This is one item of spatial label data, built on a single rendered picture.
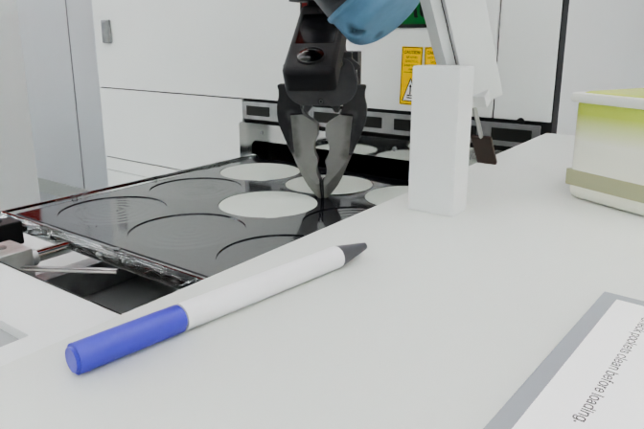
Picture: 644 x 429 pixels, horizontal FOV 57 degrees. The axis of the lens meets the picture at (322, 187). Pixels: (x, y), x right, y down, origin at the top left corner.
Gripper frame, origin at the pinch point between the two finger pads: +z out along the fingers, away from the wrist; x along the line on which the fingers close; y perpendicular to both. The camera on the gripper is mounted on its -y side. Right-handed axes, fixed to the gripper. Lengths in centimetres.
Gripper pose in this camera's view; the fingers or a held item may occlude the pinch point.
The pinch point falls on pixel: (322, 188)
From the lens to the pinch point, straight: 62.2
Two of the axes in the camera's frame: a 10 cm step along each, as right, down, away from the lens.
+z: 0.0, 9.7, 2.4
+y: 1.2, -2.4, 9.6
